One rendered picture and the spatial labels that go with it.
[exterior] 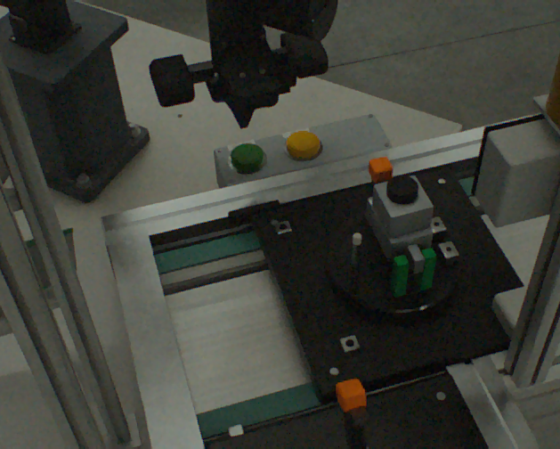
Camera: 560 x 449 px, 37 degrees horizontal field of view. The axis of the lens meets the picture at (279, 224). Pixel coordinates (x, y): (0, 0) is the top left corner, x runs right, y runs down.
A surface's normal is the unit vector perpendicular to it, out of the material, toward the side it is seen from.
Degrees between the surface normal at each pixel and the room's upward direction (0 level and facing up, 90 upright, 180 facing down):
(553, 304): 90
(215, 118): 0
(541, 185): 90
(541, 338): 90
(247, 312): 0
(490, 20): 0
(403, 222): 90
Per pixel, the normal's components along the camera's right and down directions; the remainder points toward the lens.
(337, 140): -0.03, -0.66
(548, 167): 0.29, 0.71
